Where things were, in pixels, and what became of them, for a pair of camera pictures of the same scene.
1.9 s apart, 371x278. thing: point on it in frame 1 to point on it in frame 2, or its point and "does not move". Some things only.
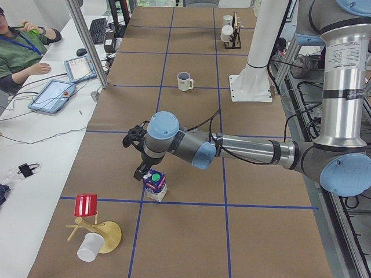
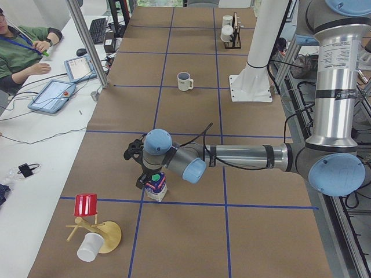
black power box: x=109 y=42 does not move
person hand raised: x=28 y=26 to x=41 y=45
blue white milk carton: x=155 y=183 does not move
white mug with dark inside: x=185 y=82 does not move
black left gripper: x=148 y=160 to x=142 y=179
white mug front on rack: x=226 y=31 does not move
